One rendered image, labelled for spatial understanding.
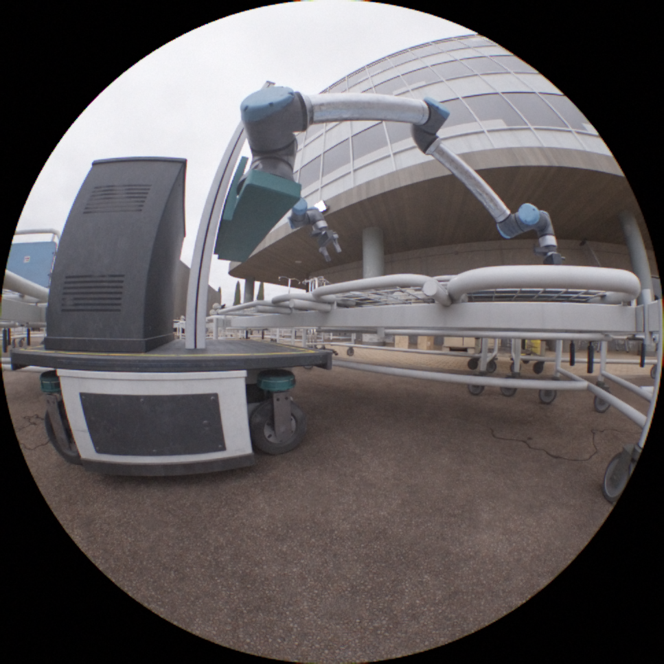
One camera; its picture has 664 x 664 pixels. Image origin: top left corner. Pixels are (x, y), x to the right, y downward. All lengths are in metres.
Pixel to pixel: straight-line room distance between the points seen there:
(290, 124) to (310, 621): 0.97
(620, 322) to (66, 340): 1.25
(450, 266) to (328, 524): 6.99
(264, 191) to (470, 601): 0.92
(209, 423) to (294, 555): 0.31
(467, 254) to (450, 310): 6.63
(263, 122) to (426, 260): 6.99
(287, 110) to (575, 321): 0.85
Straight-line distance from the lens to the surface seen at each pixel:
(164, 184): 0.64
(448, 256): 7.19
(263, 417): 0.58
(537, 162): 4.77
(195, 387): 0.44
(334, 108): 0.71
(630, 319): 0.69
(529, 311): 0.53
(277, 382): 0.53
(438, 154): 1.00
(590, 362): 0.85
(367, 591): 0.40
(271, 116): 0.63
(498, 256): 7.12
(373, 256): 5.58
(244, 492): 0.54
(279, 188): 0.59
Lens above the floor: 0.38
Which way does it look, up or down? level
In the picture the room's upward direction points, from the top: 1 degrees clockwise
